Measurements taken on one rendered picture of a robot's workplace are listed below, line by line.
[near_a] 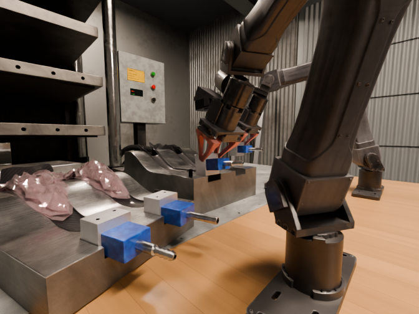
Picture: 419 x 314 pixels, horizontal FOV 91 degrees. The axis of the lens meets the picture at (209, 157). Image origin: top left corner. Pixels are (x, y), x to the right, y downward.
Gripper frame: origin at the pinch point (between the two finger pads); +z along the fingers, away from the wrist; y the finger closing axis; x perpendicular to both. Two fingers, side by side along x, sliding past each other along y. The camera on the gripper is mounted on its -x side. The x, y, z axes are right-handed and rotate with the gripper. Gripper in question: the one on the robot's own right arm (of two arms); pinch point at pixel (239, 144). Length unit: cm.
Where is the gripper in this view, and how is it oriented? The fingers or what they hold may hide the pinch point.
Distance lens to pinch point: 82.3
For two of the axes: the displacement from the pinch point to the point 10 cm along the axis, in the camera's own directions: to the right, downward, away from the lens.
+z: -3.4, 8.4, 4.2
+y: -7.0, 0.7, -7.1
